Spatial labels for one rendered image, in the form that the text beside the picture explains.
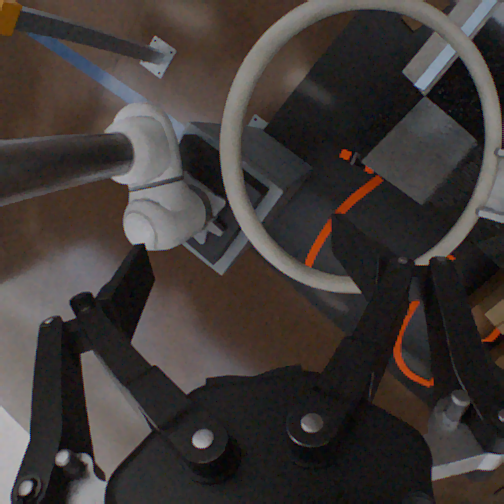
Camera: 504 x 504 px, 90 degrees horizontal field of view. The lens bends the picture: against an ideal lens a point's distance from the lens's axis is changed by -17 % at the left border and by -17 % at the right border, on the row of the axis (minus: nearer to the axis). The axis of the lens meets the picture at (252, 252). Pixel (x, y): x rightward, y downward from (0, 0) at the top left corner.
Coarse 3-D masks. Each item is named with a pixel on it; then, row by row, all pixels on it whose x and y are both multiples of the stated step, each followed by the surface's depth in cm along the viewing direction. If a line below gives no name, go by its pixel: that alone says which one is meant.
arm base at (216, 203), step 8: (184, 176) 92; (192, 176) 92; (192, 184) 91; (200, 184) 91; (200, 192) 89; (208, 192) 90; (208, 200) 90; (216, 200) 90; (224, 200) 90; (208, 208) 90; (216, 208) 91; (208, 216) 90; (216, 216) 93; (208, 224) 92; (216, 224) 92; (200, 232) 96; (208, 232) 97; (216, 232) 93; (200, 240) 98
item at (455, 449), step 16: (448, 400) 7; (464, 400) 7; (432, 416) 7; (448, 416) 7; (464, 416) 7; (432, 432) 7; (448, 432) 7; (464, 432) 7; (432, 448) 6; (448, 448) 6; (464, 448) 6; (480, 448) 6; (448, 464) 6; (464, 464) 6; (480, 464) 6; (496, 464) 6; (432, 480) 6
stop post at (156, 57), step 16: (0, 0) 68; (0, 16) 71; (16, 16) 76; (32, 16) 82; (48, 16) 89; (0, 32) 76; (32, 32) 88; (48, 32) 93; (64, 32) 100; (80, 32) 106; (96, 32) 113; (112, 48) 128; (128, 48) 137; (144, 48) 146; (160, 48) 163; (144, 64) 170; (160, 64) 167
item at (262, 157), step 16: (192, 128) 95; (208, 128) 100; (256, 128) 157; (256, 144) 124; (272, 144) 146; (256, 160) 103; (272, 160) 117; (288, 160) 137; (256, 176) 94; (272, 176) 98; (288, 176) 112; (304, 176) 135; (272, 192) 94; (288, 192) 113; (256, 208) 98; (272, 208) 97; (240, 240) 104; (224, 256) 108; (240, 256) 126; (224, 272) 111
